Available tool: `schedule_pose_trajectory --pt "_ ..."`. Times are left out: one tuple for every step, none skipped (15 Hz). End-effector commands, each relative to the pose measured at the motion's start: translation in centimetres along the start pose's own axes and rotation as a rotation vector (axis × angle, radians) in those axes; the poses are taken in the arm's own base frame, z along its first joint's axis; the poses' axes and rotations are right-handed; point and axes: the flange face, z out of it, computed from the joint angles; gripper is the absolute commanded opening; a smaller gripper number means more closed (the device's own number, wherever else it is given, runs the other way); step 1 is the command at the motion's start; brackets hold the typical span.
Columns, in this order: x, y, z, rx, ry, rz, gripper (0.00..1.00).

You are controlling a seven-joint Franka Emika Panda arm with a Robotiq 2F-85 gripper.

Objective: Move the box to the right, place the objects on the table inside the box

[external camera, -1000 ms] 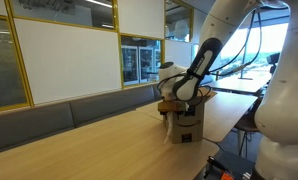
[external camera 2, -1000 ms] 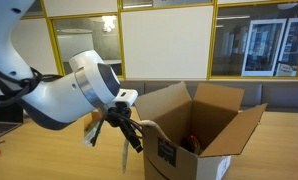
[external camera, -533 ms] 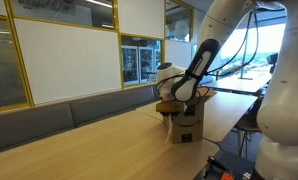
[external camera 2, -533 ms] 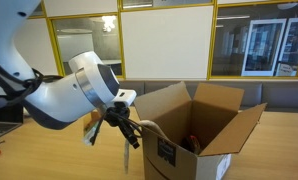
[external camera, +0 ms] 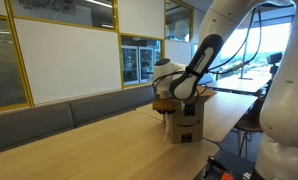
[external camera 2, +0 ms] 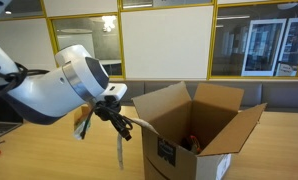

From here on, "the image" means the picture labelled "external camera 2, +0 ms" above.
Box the medium white wall panel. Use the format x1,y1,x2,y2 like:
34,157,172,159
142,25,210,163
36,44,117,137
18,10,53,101
0,18,57,72

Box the large white wall panel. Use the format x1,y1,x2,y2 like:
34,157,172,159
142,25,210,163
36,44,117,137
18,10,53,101
121,5,214,80

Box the grey bench back cushion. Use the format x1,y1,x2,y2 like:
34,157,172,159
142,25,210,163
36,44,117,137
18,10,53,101
117,80,146,106
261,81,298,113
143,80,264,108

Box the grey open laptop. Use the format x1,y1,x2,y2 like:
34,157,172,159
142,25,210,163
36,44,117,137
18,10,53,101
0,96,23,143

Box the orange and black tape measure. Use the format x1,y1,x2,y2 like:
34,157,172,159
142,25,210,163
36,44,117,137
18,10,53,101
188,134,203,155

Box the cardboard shipping box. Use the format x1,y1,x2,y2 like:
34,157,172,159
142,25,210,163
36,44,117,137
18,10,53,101
131,81,268,180

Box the narrow white wall panel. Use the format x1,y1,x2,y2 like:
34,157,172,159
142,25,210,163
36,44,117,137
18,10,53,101
43,0,119,18

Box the white flexible rope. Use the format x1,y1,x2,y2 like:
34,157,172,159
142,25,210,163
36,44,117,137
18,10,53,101
116,116,159,171

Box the yellow window frame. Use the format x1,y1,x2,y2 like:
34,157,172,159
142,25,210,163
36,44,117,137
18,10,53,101
0,0,298,82

